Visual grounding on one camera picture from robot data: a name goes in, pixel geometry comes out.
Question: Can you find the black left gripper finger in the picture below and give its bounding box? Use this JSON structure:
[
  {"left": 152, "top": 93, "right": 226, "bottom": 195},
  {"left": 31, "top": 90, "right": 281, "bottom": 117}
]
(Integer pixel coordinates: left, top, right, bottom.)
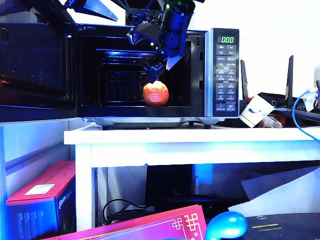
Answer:
[
  {"left": 74, "top": 0, "right": 119, "bottom": 22},
  {"left": 37, "top": 0, "right": 77, "bottom": 34}
]

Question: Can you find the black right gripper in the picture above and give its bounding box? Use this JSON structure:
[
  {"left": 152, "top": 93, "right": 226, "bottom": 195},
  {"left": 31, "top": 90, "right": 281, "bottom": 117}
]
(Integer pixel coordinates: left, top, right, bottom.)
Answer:
[{"left": 143, "top": 3, "right": 194, "bottom": 83}]

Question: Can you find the orange fruit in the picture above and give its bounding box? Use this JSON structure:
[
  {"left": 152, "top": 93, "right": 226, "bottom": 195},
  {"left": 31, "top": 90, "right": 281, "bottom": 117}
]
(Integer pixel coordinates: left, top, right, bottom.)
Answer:
[{"left": 142, "top": 80, "right": 170, "bottom": 106}]

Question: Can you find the black glass microwave door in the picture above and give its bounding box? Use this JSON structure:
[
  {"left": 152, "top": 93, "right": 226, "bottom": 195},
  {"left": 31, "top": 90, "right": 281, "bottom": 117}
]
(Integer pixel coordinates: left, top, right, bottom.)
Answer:
[{"left": 0, "top": 21, "right": 79, "bottom": 123}]

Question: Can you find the silver black microwave oven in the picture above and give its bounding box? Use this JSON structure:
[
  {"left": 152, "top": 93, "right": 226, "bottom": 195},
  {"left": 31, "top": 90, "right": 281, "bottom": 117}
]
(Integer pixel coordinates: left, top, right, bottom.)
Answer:
[{"left": 76, "top": 23, "right": 241, "bottom": 130}]

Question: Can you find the white table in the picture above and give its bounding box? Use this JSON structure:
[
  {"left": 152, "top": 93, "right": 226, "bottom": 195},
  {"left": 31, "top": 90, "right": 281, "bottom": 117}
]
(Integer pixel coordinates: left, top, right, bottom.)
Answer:
[{"left": 63, "top": 126, "right": 320, "bottom": 232}]

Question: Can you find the white paper cup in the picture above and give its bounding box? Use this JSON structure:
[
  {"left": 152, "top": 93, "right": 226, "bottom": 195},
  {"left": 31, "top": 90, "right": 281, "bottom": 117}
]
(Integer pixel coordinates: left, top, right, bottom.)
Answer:
[{"left": 239, "top": 94, "right": 276, "bottom": 129}]

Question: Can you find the black computer case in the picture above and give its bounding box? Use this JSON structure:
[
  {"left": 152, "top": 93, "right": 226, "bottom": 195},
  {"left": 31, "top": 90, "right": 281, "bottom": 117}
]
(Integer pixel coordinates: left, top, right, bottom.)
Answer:
[{"left": 145, "top": 164, "right": 195, "bottom": 201}]

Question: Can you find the red white small packet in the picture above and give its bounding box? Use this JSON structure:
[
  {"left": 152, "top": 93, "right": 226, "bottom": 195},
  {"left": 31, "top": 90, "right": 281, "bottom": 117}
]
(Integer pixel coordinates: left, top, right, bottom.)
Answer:
[{"left": 259, "top": 114, "right": 286, "bottom": 129}]

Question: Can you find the black router with antennas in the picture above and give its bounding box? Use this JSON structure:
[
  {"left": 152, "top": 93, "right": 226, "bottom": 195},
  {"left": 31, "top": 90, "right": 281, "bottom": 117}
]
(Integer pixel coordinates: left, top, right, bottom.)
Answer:
[{"left": 239, "top": 54, "right": 320, "bottom": 128}]

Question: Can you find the grey cardboard sheet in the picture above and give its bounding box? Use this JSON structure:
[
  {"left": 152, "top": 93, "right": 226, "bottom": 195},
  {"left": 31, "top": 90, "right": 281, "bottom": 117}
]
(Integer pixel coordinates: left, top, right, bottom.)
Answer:
[{"left": 241, "top": 165, "right": 320, "bottom": 201}]

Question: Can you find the pink printed gift box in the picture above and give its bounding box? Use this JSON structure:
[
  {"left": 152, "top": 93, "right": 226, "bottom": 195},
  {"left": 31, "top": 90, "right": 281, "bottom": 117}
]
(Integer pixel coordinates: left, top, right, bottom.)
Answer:
[{"left": 42, "top": 204, "right": 208, "bottom": 240}]

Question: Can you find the blue glossy oval object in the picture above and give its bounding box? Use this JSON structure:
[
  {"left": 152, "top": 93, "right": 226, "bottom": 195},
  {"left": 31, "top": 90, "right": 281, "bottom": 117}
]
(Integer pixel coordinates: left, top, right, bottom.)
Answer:
[{"left": 204, "top": 211, "right": 249, "bottom": 240}]

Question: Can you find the white foam sheet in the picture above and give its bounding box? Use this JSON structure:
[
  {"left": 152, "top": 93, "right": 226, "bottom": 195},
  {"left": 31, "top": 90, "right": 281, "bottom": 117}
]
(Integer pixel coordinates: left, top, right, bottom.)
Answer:
[{"left": 227, "top": 182, "right": 320, "bottom": 219}]

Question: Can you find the red and blue carton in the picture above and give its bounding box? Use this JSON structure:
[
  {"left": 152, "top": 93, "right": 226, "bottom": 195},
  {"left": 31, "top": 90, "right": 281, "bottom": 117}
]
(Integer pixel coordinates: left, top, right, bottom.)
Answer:
[{"left": 6, "top": 160, "right": 77, "bottom": 240}]

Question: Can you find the black box yellow print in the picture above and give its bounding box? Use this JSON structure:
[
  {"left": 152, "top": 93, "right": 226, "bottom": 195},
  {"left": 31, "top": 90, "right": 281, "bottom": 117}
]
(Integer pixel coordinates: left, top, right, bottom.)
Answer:
[{"left": 239, "top": 212, "right": 320, "bottom": 240}]

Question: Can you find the blue cable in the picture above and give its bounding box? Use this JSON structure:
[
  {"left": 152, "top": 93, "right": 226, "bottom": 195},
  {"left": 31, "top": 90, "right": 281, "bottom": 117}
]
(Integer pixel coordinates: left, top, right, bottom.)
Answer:
[{"left": 291, "top": 88, "right": 320, "bottom": 141}]

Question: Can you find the white cable tag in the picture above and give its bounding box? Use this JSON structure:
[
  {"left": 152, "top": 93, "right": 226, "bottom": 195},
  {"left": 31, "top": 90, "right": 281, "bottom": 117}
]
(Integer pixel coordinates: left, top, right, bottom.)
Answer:
[{"left": 302, "top": 87, "right": 320, "bottom": 113}]

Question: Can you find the black cable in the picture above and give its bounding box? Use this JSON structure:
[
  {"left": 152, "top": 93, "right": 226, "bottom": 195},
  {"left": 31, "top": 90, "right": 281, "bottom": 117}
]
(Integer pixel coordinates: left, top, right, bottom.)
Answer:
[{"left": 102, "top": 198, "right": 153, "bottom": 227}]

